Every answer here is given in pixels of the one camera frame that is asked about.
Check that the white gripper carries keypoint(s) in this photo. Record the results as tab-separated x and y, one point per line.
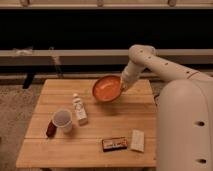
130	76

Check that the orange ceramic bowl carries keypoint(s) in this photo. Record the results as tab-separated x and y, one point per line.
107	88

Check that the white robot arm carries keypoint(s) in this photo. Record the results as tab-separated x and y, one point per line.
184	122

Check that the white plastic bottle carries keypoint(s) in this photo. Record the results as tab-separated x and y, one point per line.
79	109

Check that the white rectangular packet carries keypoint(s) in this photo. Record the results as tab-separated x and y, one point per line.
137	141

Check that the dark chocolate bar package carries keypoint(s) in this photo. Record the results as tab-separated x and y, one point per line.
112	144

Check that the wooden table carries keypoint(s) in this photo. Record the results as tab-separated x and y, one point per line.
82	146

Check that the clear plastic cup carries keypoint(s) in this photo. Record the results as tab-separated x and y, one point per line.
62	119

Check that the dark red small object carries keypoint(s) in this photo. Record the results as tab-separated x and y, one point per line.
51	129

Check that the white long bench rail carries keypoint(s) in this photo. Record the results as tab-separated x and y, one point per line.
97	57

